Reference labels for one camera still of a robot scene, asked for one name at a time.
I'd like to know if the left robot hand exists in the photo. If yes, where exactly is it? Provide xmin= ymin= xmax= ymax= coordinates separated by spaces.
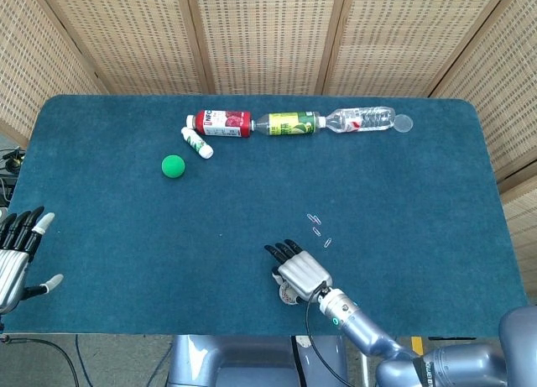
xmin=0 ymin=206 xmax=65 ymax=316

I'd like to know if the metal table leg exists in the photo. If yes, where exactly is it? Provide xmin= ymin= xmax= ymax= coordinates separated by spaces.
xmin=358 ymin=348 xmax=373 ymax=387

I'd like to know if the black right hand cable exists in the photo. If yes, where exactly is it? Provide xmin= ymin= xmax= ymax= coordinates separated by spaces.
xmin=304 ymin=281 xmax=352 ymax=387

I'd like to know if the woven folding screen panel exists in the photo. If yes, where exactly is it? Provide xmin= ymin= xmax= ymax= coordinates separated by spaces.
xmin=427 ymin=0 xmax=537 ymax=185
xmin=322 ymin=0 xmax=524 ymax=97
xmin=184 ymin=0 xmax=349 ymax=97
xmin=0 ymin=0 xmax=108 ymax=151
xmin=498 ymin=185 xmax=537 ymax=300
xmin=35 ymin=0 xmax=215 ymax=97

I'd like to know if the black device with cables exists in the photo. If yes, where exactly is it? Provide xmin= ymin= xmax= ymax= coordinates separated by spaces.
xmin=0 ymin=148 xmax=27 ymax=207

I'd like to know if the blue cable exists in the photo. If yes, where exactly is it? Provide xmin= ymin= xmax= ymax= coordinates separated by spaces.
xmin=74 ymin=335 xmax=91 ymax=387

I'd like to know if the red juice bottle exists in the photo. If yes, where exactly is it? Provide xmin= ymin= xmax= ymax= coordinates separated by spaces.
xmin=186 ymin=109 xmax=253 ymax=139

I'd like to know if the green foam ball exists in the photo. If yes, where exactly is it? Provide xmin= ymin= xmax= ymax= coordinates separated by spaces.
xmin=161 ymin=154 xmax=186 ymax=180

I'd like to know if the clear water bottle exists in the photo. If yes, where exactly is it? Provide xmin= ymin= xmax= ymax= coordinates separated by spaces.
xmin=325 ymin=106 xmax=398 ymax=133

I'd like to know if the blue felt table cover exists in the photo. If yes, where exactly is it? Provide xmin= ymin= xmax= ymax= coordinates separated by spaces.
xmin=0 ymin=93 xmax=532 ymax=337

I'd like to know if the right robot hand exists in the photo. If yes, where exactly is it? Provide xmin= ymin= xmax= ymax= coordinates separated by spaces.
xmin=263 ymin=238 xmax=335 ymax=305

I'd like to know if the blue grey robot torso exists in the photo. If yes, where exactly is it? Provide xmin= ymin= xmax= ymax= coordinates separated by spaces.
xmin=166 ymin=334 xmax=349 ymax=387

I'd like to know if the small white green bottle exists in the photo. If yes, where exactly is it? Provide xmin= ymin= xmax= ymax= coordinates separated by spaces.
xmin=180 ymin=126 xmax=215 ymax=160

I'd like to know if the round tin of clips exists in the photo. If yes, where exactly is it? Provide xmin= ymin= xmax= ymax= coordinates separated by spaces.
xmin=279 ymin=280 xmax=301 ymax=306

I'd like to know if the green yellow tea bottle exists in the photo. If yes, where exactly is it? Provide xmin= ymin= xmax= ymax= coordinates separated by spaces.
xmin=250 ymin=111 xmax=327 ymax=137

